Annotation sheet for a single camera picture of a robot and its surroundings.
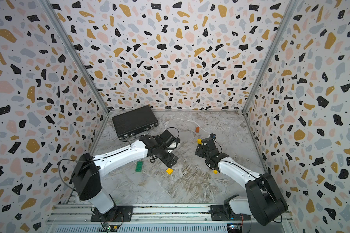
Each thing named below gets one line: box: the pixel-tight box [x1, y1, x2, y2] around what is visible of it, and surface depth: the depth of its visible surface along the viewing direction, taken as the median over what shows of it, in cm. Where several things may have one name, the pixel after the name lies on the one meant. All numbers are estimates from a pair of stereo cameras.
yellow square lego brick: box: [165, 167, 174, 176], surface depth 89 cm
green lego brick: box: [135, 160, 143, 173], surface depth 91 cm
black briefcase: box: [111, 105, 159, 140], surface depth 112 cm
